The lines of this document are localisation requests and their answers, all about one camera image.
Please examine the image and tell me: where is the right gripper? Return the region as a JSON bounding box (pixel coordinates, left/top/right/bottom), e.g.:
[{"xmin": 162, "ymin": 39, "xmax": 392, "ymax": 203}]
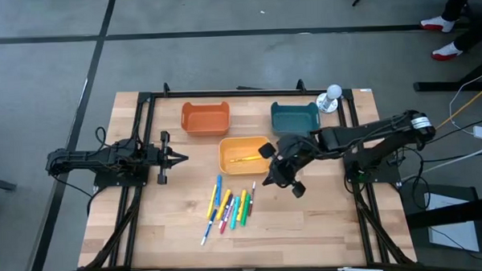
[{"xmin": 258, "ymin": 132, "xmax": 323, "ymax": 201}]

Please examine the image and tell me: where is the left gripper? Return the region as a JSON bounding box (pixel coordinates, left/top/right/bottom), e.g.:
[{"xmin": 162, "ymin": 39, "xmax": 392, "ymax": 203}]
[{"xmin": 145, "ymin": 129, "xmax": 190, "ymax": 187}]

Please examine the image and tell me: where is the brown Expo marker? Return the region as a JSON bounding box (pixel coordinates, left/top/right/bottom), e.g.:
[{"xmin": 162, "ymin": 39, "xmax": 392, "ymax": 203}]
[{"xmin": 247, "ymin": 181, "xmax": 258, "ymax": 217}]

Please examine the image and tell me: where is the thin yellow highlighter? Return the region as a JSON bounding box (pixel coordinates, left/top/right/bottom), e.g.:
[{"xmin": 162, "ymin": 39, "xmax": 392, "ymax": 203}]
[
  {"xmin": 205, "ymin": 184, "xmax": 219, "ymax": 220},
  {"xmin": 229, "ymin": 155, "xmax": 263, "ymax": 164}
]

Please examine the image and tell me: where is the fat yellow Sharpie highlighter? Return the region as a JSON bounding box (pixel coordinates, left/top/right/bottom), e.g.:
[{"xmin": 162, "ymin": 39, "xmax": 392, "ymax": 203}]
[
  {"xmin": 235, "ymin": 188, "xmax": 249, "ymax": 223},
  {"xmin": 214, "ymin": 188, "xmax": 234, "ymax": 221}
]

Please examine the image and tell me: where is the fat green highlighter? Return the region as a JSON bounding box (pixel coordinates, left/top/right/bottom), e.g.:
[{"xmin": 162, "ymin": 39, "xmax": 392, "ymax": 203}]
[{"xmin": 239, "ymin": 193, "xmax": 253, "ymax": 228}]

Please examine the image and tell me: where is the fat blue highlighter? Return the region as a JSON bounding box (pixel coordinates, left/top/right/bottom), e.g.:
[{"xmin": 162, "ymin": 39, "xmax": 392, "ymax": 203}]
[{"xmin": 214, "ymin": 174, "xmax": 224, "ymax": 207}]

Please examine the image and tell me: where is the fat teal highlighter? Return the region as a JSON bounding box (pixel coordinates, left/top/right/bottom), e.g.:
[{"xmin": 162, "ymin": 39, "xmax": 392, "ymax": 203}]
[{"xmin": 229, "ymin": 196, "xmax": 243, "ymax": 231}]

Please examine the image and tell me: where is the pink Expo marker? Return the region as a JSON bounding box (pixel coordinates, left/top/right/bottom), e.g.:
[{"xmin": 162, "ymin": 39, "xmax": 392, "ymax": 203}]
[{"xmin": 219, "ymin": 198, "xmax": 237, "ymax": 235}]

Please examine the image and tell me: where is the yellow plastic bin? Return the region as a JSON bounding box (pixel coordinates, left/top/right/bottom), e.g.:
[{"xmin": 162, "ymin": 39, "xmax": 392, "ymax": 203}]
[{"xmin": 218, "ymin": 135, "xmax": 274, "ymax": 176}]

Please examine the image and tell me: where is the orange plastic bin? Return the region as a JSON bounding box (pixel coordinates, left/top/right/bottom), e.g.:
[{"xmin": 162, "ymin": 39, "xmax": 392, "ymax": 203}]
[{"xmin": 180, "ymin": 100, "xmax": 232, "ymax": 138}]

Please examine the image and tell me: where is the teal plastic bin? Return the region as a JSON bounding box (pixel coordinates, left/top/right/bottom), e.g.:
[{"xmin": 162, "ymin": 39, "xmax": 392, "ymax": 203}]
[{"xmin": 270, "ymin": 100, "xmax": 321, "ymax": 138}]

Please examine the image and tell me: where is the white bulb silver base lamp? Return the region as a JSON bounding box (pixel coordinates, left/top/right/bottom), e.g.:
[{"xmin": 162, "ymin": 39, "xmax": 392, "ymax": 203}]
[{"xmin": 316, "ymin": 83, "xmax": 344, "ymax": 115}]

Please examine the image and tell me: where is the white paper sheet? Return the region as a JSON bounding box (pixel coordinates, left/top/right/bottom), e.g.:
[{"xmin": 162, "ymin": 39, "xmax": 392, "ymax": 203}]
[{"xmin": 426, "ymin": 191, "xmax": 481, "ymax": 254}]

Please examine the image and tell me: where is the black desk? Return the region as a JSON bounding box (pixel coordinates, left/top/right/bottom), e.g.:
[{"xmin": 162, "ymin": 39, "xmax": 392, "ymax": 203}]
[{"xmin": 412, "ymin": 56, "xmax": 482, "ymax": 94}]

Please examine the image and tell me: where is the person's leg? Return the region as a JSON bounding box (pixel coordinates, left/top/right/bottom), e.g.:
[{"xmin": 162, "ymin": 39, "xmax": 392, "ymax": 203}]
[
  {"xmin": 439, "ymin": 0, "xmax": 481, "ymax": 23},
  {"xmin": 452, "ymin": 16, "xmax": 482, "ymax": 52}
]

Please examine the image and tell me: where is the thin white cable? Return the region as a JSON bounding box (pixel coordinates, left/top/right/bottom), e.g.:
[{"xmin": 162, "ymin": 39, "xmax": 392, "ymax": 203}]
[{"xmin": 447, "ymin": 68, "xmax": 482, "ymax": 137}]

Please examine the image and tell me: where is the thick white cable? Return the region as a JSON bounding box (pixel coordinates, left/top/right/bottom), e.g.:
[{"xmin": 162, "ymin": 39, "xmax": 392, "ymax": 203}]
[{"xmin": 400, "ymin": 142, "xmax": 482, "ymax": 183}]

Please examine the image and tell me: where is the yellow extension cable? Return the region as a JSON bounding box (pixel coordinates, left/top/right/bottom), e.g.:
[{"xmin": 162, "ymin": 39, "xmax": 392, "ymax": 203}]
[{"xmin": 434, "ymin": 80, "xmax": 482, "ymax": 132}]

